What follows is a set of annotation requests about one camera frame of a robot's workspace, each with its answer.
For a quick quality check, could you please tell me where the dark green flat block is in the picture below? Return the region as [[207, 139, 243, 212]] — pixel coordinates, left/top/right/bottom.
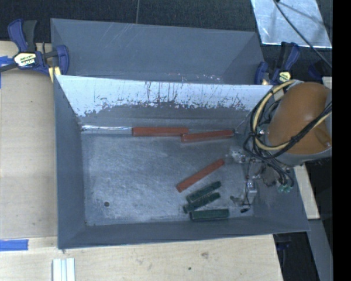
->
[[185, 181, 222, 203], [183, 192, 222, 214], [189, 208, 230, 222]]

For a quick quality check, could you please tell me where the red-brown flat block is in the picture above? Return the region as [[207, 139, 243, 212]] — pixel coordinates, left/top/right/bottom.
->
[[131, 126, 190, 137], [175, 158, 226, 193], [180, 129, 235, 143]]

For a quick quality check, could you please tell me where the grey metal bin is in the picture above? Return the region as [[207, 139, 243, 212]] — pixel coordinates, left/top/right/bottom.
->
[[50, 18, 311, 250]]

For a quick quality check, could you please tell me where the pale wood board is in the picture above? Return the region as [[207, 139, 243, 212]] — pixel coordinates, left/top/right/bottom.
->
[[0, 68, 59, 240]]

